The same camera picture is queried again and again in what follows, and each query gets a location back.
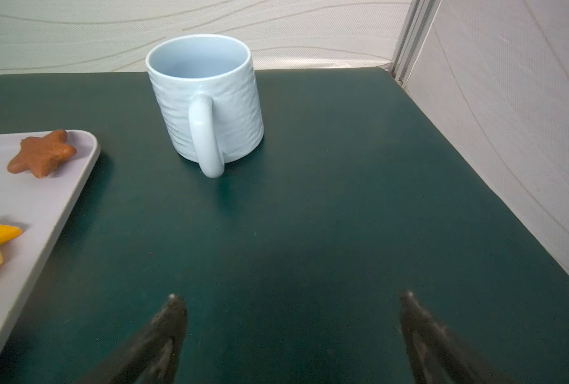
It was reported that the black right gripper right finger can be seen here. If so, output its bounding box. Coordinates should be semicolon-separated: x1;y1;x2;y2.
400;291;513;383

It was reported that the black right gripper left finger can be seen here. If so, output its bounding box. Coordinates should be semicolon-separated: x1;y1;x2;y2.
78;294;188;383

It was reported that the lilac plastic tray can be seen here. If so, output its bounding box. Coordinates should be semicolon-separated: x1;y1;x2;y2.
0;129;101;384

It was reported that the brown star cookie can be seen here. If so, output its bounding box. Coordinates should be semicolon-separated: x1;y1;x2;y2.
7;130;76;179

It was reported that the light blue ceramic mug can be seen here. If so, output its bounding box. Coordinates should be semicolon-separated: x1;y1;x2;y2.
145;35;265;179

